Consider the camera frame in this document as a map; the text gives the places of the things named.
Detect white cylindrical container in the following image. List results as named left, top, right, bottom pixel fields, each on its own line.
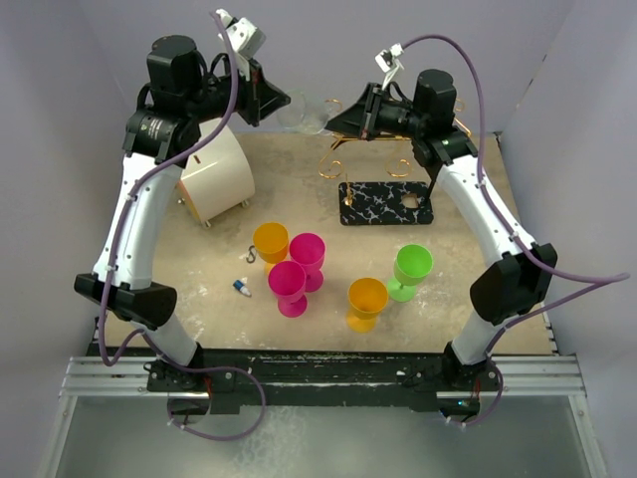
left=177, top=125, right=255, bottom=225

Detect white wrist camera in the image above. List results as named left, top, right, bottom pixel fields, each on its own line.
left=215, top=9, right=266, bottom=80
left=374, top=43, right=404, bottom=91

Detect black carabiner clip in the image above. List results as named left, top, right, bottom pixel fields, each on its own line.
left=246, top=245, right=259, bottom=264

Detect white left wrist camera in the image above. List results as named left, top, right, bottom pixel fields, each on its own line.
left=215, top=9, right=266, bottom=80

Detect green plastic wine glass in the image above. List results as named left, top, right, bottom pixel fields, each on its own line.
left=387, top=244, right=433, bottom=303

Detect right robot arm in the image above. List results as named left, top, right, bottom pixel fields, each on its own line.
left=326, top=69, right=557, bottom=389

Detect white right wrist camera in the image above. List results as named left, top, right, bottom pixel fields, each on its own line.
left=374, top=43, right=404, bottom=91

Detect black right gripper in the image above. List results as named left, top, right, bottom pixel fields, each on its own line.
left=325, top=83, right=426, bottom=142

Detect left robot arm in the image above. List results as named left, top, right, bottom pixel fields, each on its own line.
left=74, top=32, right=290, bottom=390

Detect orange plastic wine glass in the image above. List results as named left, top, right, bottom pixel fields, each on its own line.
left=346, top=278, right=389, bottom=333
left=253, top=222, right=289, bottom=264

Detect clear glass wine glass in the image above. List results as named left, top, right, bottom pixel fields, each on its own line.
left=276, top=90, right=329, bottom=134

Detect pink plastic wine glass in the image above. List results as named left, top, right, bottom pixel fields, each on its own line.
left=290, top=232, right=326, bottom=293
left=268, top=261, right=308, bottom=318

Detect orange plastic wine glass front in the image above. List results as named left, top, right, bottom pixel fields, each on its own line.
left=346, top=278, right=389, bottom=333

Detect gold wire wine glass rack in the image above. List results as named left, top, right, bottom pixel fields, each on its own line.
left=332, top=91, right=477, bottom=226

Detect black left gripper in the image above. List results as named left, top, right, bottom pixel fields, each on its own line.
left=185, top=52, right=291, bottom=126

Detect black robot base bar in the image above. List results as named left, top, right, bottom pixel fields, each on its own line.
left=87, top=343, right=504, bottom=417

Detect blue capped small tube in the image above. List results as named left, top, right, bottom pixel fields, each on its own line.
left=233, top=280, right=252, bottom=298

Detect pink plastic wine glass front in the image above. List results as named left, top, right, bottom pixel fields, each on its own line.
left=268, top=261, right=308, bottom=318

